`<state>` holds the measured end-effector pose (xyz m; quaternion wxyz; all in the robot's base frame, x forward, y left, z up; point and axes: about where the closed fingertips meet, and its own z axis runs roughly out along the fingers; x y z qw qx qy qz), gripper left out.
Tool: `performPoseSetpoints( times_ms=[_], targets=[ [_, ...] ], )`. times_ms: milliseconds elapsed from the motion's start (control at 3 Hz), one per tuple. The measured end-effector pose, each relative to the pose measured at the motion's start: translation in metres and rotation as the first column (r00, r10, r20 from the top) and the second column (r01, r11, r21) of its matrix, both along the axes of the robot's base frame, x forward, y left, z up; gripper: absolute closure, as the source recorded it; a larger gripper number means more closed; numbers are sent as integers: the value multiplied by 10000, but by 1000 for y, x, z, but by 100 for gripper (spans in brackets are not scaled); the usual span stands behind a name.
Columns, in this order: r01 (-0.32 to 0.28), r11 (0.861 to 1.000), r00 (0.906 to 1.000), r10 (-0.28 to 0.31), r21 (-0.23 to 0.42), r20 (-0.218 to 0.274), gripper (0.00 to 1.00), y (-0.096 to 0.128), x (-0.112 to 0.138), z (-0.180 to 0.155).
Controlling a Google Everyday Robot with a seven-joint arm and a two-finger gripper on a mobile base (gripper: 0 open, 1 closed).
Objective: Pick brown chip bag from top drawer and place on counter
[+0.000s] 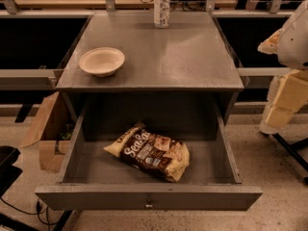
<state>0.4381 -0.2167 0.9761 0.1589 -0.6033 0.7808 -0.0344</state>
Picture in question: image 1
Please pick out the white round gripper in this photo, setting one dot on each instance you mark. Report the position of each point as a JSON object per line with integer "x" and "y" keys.
{"x": 295, "y": 43}

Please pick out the brown sea salt chip bag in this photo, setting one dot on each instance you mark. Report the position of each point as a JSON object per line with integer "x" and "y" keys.
{"x": 155, "y": 154}

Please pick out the grey counter cabinet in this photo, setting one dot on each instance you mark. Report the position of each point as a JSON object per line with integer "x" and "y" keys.
{"x": 189, "y": 54}

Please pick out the small metal drawer knob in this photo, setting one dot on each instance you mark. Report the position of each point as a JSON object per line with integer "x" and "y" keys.
{"x": 148, "y": 204}

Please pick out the grey open drawer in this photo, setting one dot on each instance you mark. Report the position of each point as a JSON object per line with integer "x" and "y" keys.
{"x": 92, "y": 179}

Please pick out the clear plastic water bottle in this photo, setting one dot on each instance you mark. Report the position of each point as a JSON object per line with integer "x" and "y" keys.
{"x": 161, "y": 13}

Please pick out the brown cardboard box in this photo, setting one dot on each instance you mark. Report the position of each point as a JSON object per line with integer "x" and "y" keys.
{"x": 47, "y": 130}

